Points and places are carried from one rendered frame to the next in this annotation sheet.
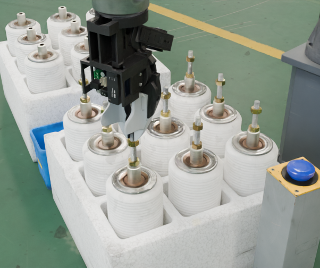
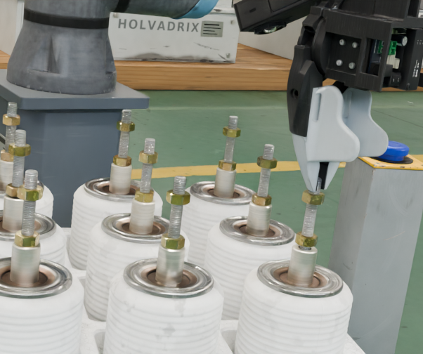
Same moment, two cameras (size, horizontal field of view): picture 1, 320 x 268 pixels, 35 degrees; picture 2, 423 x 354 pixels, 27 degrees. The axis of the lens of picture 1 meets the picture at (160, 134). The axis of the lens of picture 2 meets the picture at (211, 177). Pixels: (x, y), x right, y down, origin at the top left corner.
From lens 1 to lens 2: 1.03 m
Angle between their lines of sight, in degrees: 74
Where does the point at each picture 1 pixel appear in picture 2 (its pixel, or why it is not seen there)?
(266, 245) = (374, 284)
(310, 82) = (74, 128)
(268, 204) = (378, 217)
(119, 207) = (340, 324)
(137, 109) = (360, 113)
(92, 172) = (202, 341)
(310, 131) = not seen: hidden behind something
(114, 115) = (329, 143)
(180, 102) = (38, 207)
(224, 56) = not seen: outside the picture
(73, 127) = (63, 306)
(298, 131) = (60, 222)
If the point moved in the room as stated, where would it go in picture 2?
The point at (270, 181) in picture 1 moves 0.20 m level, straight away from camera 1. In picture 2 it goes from (383, 179) to (216, 140)
